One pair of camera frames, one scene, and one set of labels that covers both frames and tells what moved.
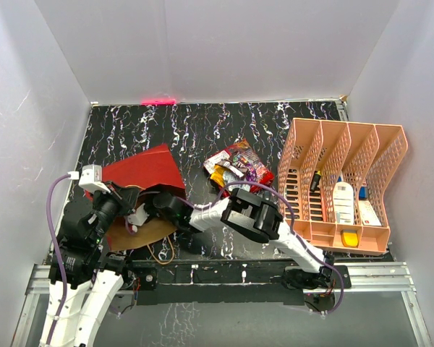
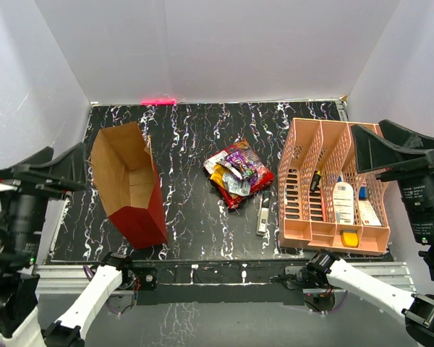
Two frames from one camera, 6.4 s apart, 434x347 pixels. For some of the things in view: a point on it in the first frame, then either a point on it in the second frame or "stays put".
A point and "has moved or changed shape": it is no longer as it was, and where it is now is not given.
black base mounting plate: x=220 y=282 stays put
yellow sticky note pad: x=349 y=238 stays put
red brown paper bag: x=150 y=170 has moved or changed shape
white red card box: x=369 y=216 stays put
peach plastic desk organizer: x=332 y=178 stays put
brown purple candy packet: x=238 y=162 has moved or changed shape
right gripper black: x=147 y=205 -> x=372 y=150
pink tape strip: x=158 y=101 stays put
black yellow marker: x=316 y=179 stays put
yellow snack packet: x=218 y=175 stays put
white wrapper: x=228 y=177 stays put
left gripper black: x=126 y=196 -> x=66 y=170
